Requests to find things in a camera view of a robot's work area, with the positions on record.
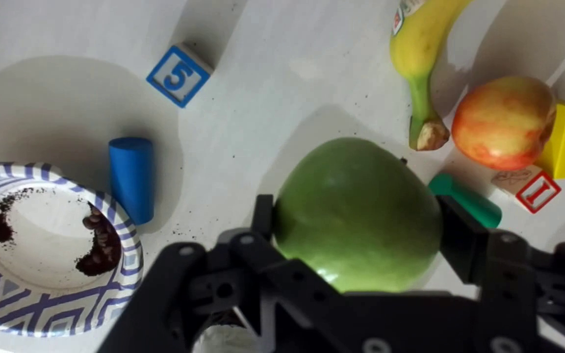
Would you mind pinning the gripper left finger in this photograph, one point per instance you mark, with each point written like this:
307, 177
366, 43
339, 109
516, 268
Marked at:
243, 274

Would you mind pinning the blue number wooden cube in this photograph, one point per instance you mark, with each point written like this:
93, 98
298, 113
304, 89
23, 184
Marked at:
179, 76

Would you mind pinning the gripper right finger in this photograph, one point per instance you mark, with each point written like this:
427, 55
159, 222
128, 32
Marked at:
503, 274

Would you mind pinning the blue patterned paper plate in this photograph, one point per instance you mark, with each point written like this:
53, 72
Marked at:
42, 250

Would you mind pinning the heap of coffee grounds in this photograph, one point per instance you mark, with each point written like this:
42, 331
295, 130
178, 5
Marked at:
5, 218

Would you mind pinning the red yellow apple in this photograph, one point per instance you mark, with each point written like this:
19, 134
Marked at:
503, 122

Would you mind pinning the blue cylinder block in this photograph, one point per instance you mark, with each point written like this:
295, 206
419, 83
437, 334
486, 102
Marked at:
133, 179

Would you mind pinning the yellow rectangular block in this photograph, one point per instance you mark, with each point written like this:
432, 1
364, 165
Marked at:
564, 137

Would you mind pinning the heap of coffee beans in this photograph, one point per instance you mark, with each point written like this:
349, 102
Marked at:
98, 242

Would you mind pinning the green cylinder block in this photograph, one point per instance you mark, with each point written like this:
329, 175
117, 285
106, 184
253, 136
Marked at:
469, 198

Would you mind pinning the yellow banana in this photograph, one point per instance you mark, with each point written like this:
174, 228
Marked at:
422, 54

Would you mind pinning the red letter wooden cube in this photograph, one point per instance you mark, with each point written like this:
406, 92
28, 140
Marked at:
527, 186

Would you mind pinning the green apple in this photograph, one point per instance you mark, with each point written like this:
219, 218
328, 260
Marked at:
356, 215

